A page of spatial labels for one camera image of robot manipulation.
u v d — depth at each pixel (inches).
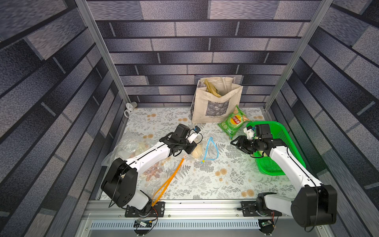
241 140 29.0
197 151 33.3
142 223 28.0
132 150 34.5
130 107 46.2
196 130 29.4
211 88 37.5
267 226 28.4
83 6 26.9
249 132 30.5
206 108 38.7
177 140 25.7
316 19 28.9
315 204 15.3
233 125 38.6
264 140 23.8
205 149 37.4
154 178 32.8
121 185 17.0
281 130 38.3
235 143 29.8
